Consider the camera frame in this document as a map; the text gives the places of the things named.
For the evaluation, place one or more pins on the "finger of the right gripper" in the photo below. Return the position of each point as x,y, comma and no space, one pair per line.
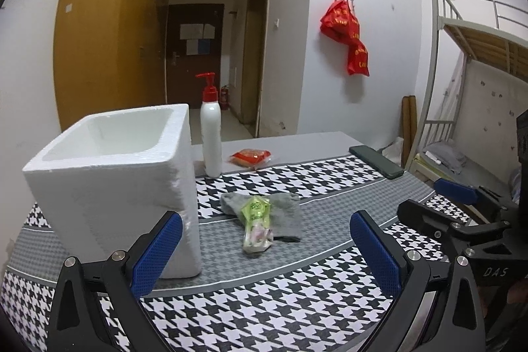
471,196
445,230

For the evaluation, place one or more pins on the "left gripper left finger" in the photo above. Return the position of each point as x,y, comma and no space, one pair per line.
76,322

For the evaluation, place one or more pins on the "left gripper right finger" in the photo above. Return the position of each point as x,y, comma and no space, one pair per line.
435,305

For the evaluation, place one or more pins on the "grey towel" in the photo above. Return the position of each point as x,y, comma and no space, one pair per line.
286,220

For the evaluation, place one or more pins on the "green tissue packet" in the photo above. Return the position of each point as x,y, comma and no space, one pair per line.
258,235

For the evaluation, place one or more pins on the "person's right hand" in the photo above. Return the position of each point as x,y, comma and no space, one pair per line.
505,317

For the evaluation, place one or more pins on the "black smartphone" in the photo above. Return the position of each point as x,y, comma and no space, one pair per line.
377,161

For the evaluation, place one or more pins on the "houndstooth table mat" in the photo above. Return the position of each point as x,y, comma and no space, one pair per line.
315,294

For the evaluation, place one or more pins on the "white styrofoam box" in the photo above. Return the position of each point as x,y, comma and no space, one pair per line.
110,177

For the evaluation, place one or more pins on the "red hanging bag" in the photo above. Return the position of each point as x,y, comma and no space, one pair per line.
340,24

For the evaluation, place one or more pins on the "red snack packet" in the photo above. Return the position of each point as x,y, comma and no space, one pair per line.
250,158

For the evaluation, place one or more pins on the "red fire extinguisher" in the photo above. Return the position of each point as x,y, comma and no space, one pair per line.
224,98

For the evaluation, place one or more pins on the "white lotion pump bottle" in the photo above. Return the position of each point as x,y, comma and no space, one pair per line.
210,126

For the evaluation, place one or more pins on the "side wooden door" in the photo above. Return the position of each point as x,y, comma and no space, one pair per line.
255,33

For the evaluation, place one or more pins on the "dark brown entrance door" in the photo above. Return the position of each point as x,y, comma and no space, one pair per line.
194,34

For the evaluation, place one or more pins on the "wooden wardrobe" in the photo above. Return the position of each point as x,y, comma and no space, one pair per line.
108,55

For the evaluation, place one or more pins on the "wooden sticks by wall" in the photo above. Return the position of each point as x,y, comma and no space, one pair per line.
408,125

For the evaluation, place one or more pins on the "metal bunk bed frame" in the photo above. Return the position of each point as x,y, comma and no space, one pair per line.
476,87

